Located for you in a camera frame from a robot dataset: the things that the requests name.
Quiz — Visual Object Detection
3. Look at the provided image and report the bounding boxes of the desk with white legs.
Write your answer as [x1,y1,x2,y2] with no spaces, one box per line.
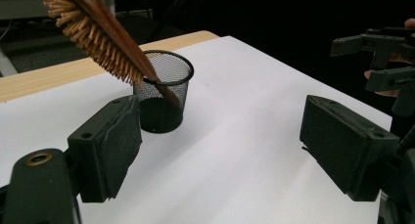
[0,0,115,78]

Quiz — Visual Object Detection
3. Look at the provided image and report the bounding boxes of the black folding chair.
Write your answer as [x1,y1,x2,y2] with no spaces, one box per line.
[115,0,197,46]

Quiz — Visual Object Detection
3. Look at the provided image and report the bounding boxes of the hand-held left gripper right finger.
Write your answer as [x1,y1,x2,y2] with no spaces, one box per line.
[299,94,401,202]

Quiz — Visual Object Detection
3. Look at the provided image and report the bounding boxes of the brown wooden hairbrush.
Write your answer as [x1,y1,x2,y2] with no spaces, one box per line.
[38,0,182,110]

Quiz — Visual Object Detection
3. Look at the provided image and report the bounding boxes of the black mesh cup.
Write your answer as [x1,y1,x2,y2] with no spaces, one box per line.
[132,49,195,134]

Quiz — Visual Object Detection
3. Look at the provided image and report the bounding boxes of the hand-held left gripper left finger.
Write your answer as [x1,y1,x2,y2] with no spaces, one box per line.
[67,94,144,204]

